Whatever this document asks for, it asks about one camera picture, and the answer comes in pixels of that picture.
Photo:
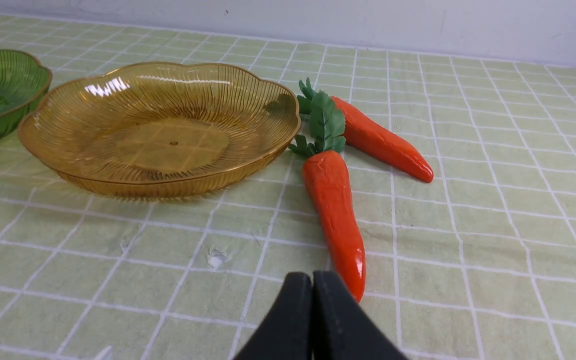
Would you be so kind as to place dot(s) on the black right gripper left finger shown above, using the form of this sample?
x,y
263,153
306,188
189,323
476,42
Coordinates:
x,y
284,333

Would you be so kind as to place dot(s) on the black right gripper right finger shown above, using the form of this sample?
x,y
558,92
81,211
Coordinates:
x,y
341,329

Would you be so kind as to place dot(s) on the orange toy carrot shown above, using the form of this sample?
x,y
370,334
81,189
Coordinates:
x,y
383,142
327,182

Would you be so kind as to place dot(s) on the green checkered tablecloth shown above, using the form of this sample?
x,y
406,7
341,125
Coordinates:
x,y
479,264

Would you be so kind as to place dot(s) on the amber plastic ribbed plate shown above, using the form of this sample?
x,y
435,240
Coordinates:
x,y
160,130

